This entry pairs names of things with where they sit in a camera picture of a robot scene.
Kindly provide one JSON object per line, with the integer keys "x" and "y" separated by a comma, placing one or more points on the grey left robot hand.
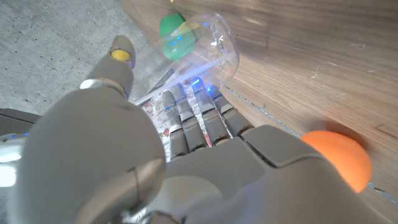
{"x": 186, "y": 174}

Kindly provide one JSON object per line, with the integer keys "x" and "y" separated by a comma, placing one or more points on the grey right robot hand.
{"x": 9, "y": 155}

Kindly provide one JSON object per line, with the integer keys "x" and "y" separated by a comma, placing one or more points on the clear spray bottle black cap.
{"x": 199, "y": 53}

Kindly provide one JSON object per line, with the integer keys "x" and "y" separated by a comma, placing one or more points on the orange toy ball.
{"x": 342, "y": 158}

